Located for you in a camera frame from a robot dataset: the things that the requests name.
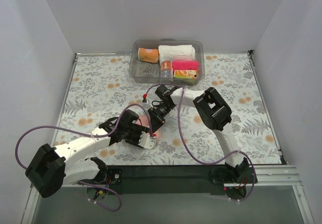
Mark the floral table mat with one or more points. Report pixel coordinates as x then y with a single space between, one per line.
101 88

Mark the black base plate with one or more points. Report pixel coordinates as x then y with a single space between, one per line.
172 179

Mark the rabbit print towel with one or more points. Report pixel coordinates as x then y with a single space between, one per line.
166 69

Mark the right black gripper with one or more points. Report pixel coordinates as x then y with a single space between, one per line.
156 117

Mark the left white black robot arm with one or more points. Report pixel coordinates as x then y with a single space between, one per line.
52 167

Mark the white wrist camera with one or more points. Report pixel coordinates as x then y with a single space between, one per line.
145 102
147 141

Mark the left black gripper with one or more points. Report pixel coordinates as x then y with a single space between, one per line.
136 135

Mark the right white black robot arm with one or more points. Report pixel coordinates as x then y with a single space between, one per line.
215 114

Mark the hot pink rolled towel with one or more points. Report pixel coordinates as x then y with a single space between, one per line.
185 65

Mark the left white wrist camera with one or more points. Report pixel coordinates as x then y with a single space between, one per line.
147 141

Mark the orange print rolled towel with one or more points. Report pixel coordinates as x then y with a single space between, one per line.
185 74

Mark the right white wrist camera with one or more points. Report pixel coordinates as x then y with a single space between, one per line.
145 102

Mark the white rolled towel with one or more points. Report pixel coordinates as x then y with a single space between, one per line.
177 52

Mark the clear plastic bin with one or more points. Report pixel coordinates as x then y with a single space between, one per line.
144 72

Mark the aluminium frame rail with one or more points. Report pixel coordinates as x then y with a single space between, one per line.
276 176

